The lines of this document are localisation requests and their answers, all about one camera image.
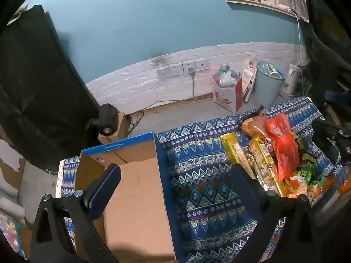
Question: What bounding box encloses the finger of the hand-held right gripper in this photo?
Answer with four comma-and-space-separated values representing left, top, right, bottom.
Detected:
314, 119, 351, 143

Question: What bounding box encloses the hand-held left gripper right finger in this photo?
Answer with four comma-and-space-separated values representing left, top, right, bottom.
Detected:
230, 164, 327, 263

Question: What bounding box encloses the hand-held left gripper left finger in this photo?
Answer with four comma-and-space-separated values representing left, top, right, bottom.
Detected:
30, 163, 122, 263

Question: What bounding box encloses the long yellow snack packet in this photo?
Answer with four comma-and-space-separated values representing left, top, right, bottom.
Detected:
248, 135, 287, 196

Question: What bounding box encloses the shiny gold snack packet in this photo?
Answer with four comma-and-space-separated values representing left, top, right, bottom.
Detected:
222, 133, 257, 178

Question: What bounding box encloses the red snack packet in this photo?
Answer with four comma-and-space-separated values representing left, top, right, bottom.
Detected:
265, 112, 301, 181

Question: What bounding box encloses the brown snack packet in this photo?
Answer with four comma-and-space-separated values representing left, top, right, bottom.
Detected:
237, 105, 268, 140

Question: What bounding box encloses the blue patterned blanket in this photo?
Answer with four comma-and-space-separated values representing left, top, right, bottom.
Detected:
59, 96, 351, 263

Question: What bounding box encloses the orange snack packet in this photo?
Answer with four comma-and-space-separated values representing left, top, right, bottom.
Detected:
308, 175, 336, 203
285, 177, 309, 199

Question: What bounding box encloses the white electric kettle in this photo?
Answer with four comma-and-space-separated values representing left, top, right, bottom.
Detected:
280, 64, 302, 99

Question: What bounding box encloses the small cardboard box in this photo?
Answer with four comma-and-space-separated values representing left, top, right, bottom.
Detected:
97, 112, 131, 144

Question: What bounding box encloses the light blue bin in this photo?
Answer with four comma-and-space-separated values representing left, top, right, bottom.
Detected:
254, 60, 287, 107

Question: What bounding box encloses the black office chair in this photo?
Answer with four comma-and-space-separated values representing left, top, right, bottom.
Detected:
304, 0, 351, 107

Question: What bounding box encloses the white red paper bag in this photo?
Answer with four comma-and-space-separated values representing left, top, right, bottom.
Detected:
213, 64, 243, 113

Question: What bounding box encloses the flat white red carton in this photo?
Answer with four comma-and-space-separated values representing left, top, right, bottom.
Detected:
241, 56, 258, 103

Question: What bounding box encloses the black fabric wardrobe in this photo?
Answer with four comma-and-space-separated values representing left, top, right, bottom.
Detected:
0, 5, 100, 170

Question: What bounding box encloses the black floor cable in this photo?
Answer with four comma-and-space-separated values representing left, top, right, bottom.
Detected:
127, 110, 144, 132

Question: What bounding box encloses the white hanging cable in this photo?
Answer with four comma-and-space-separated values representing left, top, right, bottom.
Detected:
289, 9, 306, 66

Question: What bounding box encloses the beige plug with cable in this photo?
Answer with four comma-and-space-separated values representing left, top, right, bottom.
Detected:
187, 68, 209, 102

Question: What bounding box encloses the wall shelf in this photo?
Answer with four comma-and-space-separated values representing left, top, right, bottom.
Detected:
225, 0, 310, 22

